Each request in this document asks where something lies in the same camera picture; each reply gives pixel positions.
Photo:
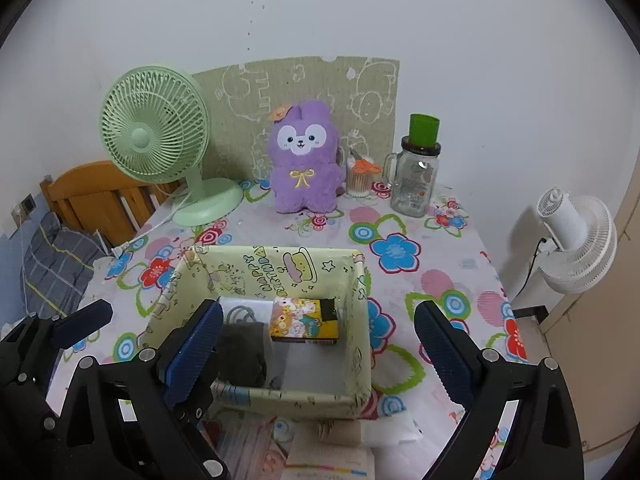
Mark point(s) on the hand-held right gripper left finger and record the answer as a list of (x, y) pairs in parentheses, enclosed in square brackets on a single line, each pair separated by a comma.
[(195, 355)]

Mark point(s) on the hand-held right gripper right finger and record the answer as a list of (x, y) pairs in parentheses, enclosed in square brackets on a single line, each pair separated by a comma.
[(445, 355)]

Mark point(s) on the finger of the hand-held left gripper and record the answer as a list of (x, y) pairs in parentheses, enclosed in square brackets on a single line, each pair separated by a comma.
[(82, 322), (30, 410)]

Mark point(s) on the pink tissue pack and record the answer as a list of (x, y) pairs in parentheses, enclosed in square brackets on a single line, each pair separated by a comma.
[(250, 445)]

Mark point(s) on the pale yellow printed storage box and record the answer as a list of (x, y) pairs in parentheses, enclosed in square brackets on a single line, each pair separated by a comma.
[(300, 405)]

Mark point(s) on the green tissue pack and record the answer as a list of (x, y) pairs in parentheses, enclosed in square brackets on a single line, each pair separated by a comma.
[(325, 460)]

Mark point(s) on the dark grey cloth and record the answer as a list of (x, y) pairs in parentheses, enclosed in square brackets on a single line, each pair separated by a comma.
[(245, 350)]

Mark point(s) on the grey plaid cloth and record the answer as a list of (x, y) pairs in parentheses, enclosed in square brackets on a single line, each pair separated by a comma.
[(55, 260)]

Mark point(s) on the white packet with grey print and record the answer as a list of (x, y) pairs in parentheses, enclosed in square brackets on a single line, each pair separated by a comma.
[(250, 310)]

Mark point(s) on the floral tablecloth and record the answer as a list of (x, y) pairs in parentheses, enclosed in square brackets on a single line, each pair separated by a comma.
[(440, 280)]

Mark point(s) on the yellow printed tissue pack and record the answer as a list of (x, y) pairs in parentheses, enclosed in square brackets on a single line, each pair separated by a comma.
[(295, 320)]

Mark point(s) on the brown cardboard piece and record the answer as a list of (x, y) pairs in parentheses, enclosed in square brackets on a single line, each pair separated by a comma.
[(342, 434)]

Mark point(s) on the wooden chair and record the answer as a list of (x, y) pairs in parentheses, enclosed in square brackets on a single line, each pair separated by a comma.
[(90, 185)]

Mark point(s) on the glass jar mug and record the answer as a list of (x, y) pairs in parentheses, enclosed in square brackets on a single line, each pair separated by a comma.
[(412, 185)]

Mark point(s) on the white circulator fan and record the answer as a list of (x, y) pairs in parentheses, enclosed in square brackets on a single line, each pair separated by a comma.
[(585, 250)]

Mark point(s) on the clear cotton swab jar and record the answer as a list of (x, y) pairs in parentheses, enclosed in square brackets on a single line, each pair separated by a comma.
[(359, 182)]

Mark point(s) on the green desk fan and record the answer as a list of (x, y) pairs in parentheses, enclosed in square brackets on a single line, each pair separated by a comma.
[(145, 135)]

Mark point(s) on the purple plush toy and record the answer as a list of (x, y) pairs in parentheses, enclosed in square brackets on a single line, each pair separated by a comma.
[(305, 180)]

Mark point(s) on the green plastic cup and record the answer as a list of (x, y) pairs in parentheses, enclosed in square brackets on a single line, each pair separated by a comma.
[(424, 130)]

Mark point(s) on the green printed cardboard sheet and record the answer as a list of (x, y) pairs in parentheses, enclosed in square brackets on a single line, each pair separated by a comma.
[(320, 90)]

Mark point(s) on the wall socket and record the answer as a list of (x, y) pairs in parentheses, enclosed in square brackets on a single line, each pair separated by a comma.
[(28, 204)]

